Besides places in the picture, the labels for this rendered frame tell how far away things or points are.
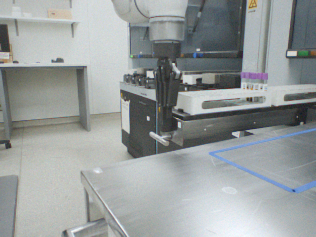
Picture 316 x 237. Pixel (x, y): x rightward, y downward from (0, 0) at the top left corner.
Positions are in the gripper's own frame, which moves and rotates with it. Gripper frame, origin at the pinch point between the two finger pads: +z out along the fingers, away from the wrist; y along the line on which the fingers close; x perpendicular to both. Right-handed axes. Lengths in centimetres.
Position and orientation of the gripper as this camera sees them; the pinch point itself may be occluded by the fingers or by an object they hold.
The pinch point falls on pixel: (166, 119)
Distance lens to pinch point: 73.1
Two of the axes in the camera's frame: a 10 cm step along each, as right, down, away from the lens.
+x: -9.0, 0.9, -4.2
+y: -4.3, -2.0, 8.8
